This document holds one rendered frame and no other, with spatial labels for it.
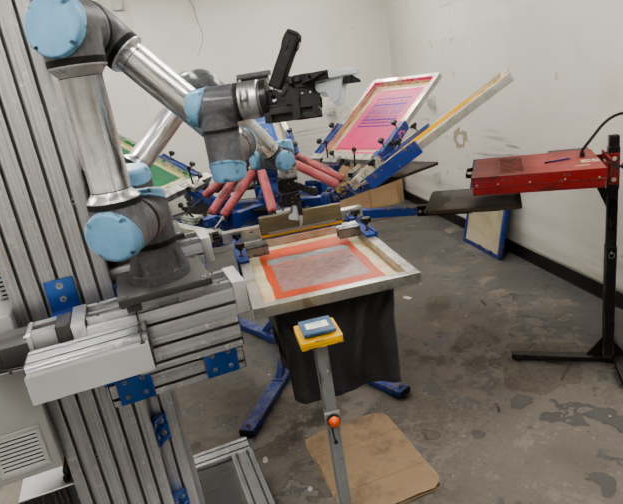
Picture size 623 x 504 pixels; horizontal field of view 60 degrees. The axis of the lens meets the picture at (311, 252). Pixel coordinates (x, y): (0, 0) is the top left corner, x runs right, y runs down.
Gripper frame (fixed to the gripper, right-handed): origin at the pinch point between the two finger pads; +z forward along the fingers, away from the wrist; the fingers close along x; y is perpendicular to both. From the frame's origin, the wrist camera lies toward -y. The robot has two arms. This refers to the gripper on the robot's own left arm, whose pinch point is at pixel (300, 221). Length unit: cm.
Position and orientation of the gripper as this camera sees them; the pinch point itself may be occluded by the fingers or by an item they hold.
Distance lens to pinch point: 232.1
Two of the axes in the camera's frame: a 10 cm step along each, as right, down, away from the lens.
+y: -9.7, 2.0, -1.5
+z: 1.4, 9.4, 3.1
